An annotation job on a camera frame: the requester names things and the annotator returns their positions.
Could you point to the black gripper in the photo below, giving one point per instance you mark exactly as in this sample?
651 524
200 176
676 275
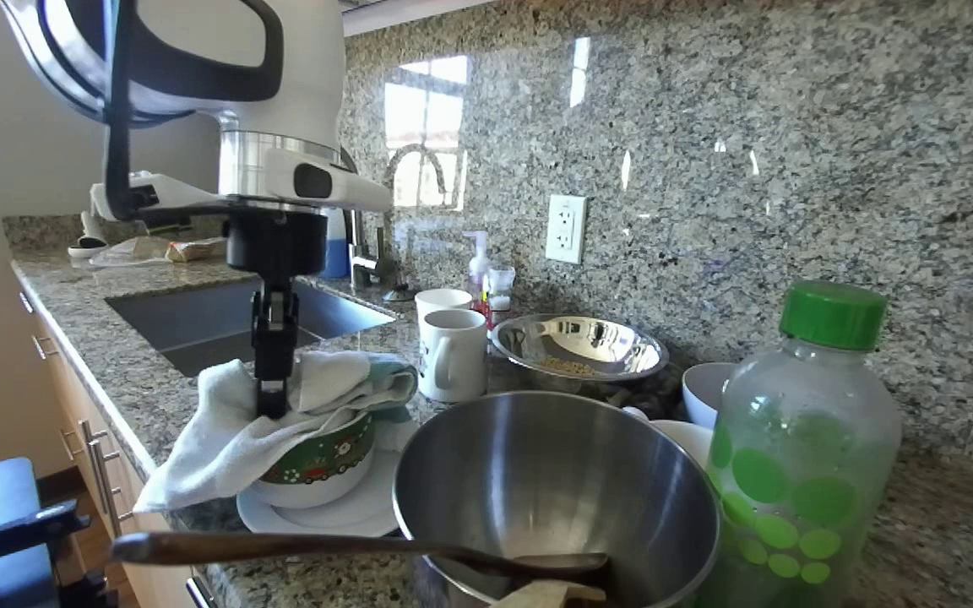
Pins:
274 239

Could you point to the white teal towel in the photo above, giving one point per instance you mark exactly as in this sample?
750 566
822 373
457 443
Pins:
218 439

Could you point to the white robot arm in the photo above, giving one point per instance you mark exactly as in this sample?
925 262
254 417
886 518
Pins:
284 102

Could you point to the green christmas mug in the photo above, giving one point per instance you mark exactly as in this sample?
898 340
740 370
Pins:
323 473

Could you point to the white plain mug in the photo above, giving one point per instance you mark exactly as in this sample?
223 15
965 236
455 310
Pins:
440 299

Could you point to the white printed mug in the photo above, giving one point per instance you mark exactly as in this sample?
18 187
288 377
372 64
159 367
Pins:
455 360

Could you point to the white saucer plate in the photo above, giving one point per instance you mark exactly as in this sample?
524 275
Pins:
330 518

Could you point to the shallow steel bowl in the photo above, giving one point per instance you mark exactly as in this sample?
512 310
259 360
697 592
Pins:
575 349

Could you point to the large deep steel bowl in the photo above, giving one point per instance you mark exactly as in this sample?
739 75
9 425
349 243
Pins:
554 485

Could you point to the small white bowl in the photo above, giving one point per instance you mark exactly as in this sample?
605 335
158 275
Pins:
685 439

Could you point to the light blue bowl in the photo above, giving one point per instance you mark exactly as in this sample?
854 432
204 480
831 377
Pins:
708 389

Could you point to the steel kitchen sink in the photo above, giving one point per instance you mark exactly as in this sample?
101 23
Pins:
194 323

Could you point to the blue dish soap bottle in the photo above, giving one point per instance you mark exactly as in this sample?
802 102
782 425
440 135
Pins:
334 256

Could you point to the beige cloth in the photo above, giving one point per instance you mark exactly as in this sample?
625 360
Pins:
151 246

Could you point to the wooden lower cabinet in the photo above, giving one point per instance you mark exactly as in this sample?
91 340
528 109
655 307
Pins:
68 417

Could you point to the small red yellow bottle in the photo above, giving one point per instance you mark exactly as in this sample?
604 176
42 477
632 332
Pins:
483 307

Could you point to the small grey white utensil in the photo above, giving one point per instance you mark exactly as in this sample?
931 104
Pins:
82 236

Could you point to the clear soap pump bottle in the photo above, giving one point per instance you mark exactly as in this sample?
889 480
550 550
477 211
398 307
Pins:
477 263

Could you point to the small clear jar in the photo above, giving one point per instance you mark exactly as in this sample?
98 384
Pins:
501 280

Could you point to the green cap plastic bottle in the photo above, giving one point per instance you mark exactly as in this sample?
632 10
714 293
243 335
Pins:
802 473

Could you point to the white wall outlet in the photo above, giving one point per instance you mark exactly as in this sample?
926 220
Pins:
565 228

